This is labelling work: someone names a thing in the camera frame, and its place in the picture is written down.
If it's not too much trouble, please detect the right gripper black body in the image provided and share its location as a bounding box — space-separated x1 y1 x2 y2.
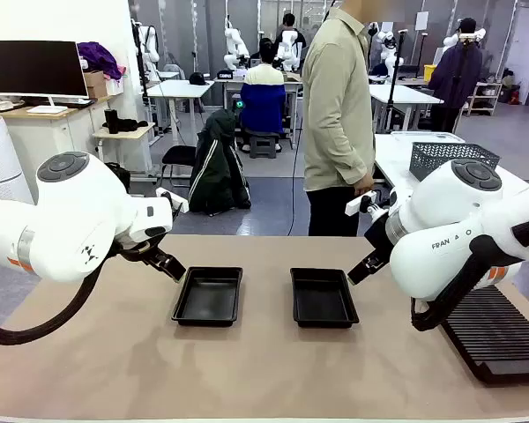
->
364 210 396 261

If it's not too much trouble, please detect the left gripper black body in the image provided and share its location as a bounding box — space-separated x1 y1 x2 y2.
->
138 244 164 265

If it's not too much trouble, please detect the black ESD tray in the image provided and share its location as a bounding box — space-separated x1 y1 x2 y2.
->
289 267 361 329
171 265 244 328

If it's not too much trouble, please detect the person's right forearm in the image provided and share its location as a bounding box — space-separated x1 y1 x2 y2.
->
332 130 374 182

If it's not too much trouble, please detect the person's right hand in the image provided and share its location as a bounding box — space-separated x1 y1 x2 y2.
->
354 173 375 197

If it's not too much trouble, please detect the black backpack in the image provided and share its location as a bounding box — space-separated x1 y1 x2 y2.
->
104 161 132 195

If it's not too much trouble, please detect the black chair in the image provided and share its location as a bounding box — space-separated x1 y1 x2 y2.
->
158 145 199 190

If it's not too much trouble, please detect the grey mesh basket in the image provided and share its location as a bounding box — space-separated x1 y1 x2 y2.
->
408 141 502 182

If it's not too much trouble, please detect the dark jacket with white stripes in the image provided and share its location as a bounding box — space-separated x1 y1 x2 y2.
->
188 108 252 217

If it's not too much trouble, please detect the clear plastic bin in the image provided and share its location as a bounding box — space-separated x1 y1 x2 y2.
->
390 130 466 145

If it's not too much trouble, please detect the small wood-top side table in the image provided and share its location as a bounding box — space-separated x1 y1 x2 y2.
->
92 122 156 182

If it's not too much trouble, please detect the black cloth bundle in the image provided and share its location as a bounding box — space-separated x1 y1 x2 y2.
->
114 117 149 133

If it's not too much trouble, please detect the person in beige shirt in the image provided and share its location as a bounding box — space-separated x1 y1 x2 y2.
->
302 0 376 237

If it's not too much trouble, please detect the white lab table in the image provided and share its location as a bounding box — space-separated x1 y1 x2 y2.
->
145 78 216 146
369 83 444 133

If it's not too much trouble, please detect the grey step stool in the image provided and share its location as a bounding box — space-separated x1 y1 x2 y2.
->
249 134 279 160

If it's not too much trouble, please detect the black slotted board rack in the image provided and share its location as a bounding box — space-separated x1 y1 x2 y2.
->
440 284 529 385

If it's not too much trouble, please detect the white desk with wood top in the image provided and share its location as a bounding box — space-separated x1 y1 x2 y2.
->
0 95 129 206

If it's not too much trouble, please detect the black tripod stand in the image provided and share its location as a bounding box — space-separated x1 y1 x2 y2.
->
385 30 409 133

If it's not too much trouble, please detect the blue jacket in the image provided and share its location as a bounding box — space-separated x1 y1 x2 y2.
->
240 82 287 134

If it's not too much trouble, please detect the white storage shelf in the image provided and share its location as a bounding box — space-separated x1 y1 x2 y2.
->
469 81 503 116

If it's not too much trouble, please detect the white air purifier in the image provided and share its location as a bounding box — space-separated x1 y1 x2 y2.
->
0 115 35 206

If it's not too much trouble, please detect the brown cardboard box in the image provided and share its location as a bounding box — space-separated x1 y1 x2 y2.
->
83 70 108 100

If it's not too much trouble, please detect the person in dark coat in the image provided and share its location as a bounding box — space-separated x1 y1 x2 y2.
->
427 17 485 133

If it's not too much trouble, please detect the lab table with sign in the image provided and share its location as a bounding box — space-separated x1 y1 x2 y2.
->
213 72 305 146

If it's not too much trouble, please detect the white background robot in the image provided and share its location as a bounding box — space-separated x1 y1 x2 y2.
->
276 29 304 71
376 29 407 67
223 17 251 71
134 19 162 83
443 28 487 49

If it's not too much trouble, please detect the person in cream shirt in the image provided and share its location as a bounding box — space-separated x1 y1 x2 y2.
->
240 38 287 153

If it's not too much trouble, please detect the purple cloth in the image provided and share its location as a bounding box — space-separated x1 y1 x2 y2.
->
77 41 127 81

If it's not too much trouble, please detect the white-framed computer monitor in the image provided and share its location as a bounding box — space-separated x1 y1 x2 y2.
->
0 40 89 115

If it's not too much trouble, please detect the person in black top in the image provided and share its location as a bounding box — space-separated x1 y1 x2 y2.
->
275 12 308 71

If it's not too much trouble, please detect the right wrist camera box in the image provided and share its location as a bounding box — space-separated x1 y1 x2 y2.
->
345 189 376 216

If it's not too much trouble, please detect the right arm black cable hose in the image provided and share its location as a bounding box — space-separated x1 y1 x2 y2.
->
410 211 529 332

